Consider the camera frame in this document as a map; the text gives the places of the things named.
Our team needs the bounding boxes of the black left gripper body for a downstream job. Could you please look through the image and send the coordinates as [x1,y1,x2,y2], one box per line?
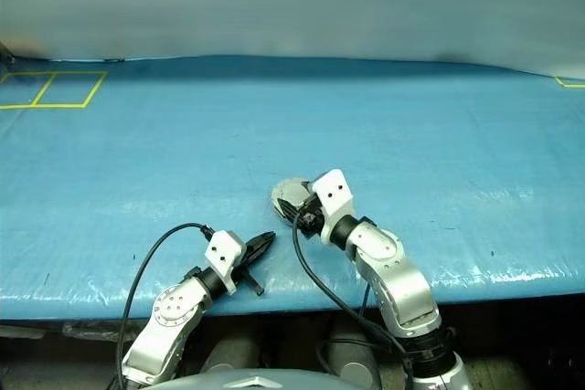
[231,245,266,297]

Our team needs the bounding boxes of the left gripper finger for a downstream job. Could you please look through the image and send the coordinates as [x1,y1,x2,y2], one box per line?
[248,237,277,269]
[248,230,276,256]

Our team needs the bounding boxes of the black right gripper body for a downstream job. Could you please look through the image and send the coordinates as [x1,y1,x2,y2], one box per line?
[296,195,325,240]

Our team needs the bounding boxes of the silver motor housing copper windings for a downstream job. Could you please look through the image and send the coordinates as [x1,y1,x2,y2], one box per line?
[271,176,316,225]

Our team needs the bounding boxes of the dark rounded shape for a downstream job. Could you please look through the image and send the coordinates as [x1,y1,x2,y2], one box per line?
[324,329,385,386]
[200,337,261,377]

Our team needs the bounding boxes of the blue plastic table cover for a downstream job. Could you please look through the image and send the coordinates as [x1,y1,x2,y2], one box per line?
[0,54,585,321]

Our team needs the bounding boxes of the grey robot torso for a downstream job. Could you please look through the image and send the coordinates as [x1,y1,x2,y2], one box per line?
[167,365,351,390]

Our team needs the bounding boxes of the yellow tape double square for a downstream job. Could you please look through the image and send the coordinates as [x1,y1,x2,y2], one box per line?
[0,70,109,111]

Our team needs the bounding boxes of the yellow tape corner mark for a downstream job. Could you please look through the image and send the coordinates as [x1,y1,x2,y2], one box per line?
[554,75,585,90]

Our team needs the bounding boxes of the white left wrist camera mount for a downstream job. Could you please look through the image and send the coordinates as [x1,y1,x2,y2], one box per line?
[203,229,248,296]

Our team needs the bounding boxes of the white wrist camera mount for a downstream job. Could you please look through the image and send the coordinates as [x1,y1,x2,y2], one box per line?
[203,229,248,296]
[311,169,357,245]

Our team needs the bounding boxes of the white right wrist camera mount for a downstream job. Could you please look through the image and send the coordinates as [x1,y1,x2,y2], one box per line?
[311,169,357,245]

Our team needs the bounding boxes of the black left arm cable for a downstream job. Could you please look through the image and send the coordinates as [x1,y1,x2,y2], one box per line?
[114,223,217,390]

